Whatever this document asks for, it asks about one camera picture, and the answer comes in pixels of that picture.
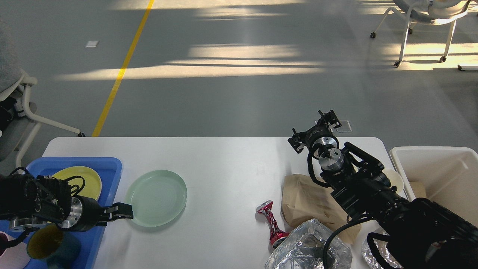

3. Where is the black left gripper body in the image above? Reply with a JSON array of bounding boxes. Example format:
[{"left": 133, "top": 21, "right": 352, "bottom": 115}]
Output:
[{"left": 57, "top": 196, "right": 105, "bottom": 232}]

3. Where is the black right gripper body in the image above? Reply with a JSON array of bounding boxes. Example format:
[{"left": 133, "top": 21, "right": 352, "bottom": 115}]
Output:
[{"left": 302, "top": 126, "right": 339, "bottom": 149}]

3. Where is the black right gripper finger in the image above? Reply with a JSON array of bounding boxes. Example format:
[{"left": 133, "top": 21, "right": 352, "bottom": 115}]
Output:
[
  {"left": 316, "top": 109, "right": 342, "bottom": 131},
  {"left": 288, "top": 128, "right": 308, "bottom": 154}
]

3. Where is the light green plate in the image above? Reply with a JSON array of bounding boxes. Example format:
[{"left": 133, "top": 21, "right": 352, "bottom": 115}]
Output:
[{"left": 125, "top": 170, "right": 187, "bottom": 228}]

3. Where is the dark green mug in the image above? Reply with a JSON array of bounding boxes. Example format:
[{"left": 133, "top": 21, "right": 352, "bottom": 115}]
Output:
[{"left": 26, "top": 225, "right": 81, "bottom": 269}]

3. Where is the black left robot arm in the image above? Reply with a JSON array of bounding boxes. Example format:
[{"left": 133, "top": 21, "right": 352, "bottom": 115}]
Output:
[{"left": 0, "top": 167, "right": 134, "bottom": 249}]

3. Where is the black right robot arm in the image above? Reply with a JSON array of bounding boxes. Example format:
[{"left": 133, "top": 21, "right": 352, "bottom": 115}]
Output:
[{"left": 288, "top": 110, "right": 477, "bottom": 269}]

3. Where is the yellow plate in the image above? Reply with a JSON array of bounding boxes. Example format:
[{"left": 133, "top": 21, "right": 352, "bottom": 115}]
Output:
[{"left": 53, "top": 166, "right": 102, "bottom": 201}]

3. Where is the blue plastic tray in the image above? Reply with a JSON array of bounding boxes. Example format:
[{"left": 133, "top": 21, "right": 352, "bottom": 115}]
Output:
[{"left": 26, "top": 157, "right": 122, "bottom": 269}]

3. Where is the brown paper bag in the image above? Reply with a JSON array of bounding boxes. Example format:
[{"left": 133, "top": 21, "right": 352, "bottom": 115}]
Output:
[{"left": 280, "top": 174, "right": 348, "bottom": 231}]

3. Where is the pink white cup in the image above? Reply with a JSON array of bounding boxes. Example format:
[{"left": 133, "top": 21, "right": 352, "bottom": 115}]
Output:
[{"left": 0, "top": 242, "right": 31, "bottom": 269}]

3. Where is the white paper cup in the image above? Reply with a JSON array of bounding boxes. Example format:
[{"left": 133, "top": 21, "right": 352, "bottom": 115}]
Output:
[{"left": 383, "top": 169, "right": 404, "bottom": 194}]

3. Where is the crushed red soda can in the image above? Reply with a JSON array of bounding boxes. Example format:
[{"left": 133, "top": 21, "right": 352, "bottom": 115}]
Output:
[{"left": 256, "top": 200, "right": 290, "bottom": 249}]

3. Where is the crumpled aluminium foil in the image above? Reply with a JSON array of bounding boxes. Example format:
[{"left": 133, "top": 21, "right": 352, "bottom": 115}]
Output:
[{"left": 264, "top": 219, "right": 353, "bottom": 269}]

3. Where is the white chair left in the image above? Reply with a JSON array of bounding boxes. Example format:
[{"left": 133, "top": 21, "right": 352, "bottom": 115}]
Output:
[{"left": 0, "top": 20, "right": 85, "bottom": 167}]

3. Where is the white chair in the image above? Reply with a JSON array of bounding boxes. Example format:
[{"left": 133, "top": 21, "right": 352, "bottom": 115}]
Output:
[
  {"left": 0, "top": 20, "right": 85, "bottom": 167},
  {"left": 369, "top": 0, "right": 471, "bottom": 68}
]

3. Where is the cardboard piece in bin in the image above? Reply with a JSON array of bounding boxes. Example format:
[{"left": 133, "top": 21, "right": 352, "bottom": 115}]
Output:
[{"left": 409, "top": 182, "right": 428, "bottom": 198}]

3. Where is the small foil piece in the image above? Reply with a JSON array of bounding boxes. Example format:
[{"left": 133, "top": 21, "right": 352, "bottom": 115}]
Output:
[{"left": 361, "top": 228, "right": 403, "bottom": 269}]

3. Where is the white plastic bin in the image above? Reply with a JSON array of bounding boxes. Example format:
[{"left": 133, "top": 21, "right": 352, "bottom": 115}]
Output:
[{"left": 389, "top": 146, "right": 478, "bottom": 225}]

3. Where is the white chair top right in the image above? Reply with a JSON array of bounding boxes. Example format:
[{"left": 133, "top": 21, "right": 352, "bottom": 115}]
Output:
[{"left": 369, "top": 0, "right": 471, "bottom": 68}]

